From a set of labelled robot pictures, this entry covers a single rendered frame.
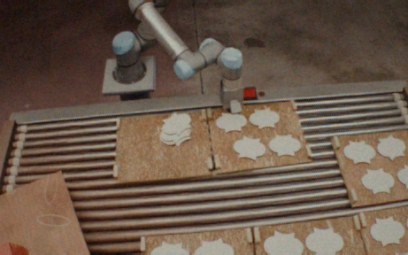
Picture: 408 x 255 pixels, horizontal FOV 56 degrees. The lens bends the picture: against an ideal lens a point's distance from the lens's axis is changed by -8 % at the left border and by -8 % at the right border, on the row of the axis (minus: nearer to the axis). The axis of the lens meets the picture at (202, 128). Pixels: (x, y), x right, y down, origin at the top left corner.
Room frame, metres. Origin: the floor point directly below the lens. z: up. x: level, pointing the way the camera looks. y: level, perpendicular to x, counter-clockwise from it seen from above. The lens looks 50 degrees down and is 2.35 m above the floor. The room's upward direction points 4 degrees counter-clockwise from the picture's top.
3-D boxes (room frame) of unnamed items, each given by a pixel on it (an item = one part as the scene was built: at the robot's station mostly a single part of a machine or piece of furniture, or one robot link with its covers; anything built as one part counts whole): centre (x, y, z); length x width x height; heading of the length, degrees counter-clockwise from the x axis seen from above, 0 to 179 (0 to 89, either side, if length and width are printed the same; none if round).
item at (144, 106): (1.38, -0.06, 0.89); 2.08 x 0.09 x 0.06; 91
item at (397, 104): (1.26, -0.06, 0.90); 1.95 x 0.05 x 0.05; 91
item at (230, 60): (1.21, -0.13, 1.29); 0.09 x 0.08 x 0.11; 36
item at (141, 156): (1.11, 0.18, 0.93); 0.41 x 0.35 x 0.02; 92
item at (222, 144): (1.13, -0.24, 0.93); 0.41 x 0.35 x 0.02; 93
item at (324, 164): (0.96, -0.07, 0.90); 1.95 x 0.05 x 0.05; 91
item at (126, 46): (1.66, 0.36, 1.05); 0.13 x 0.12 x 0.14; 126
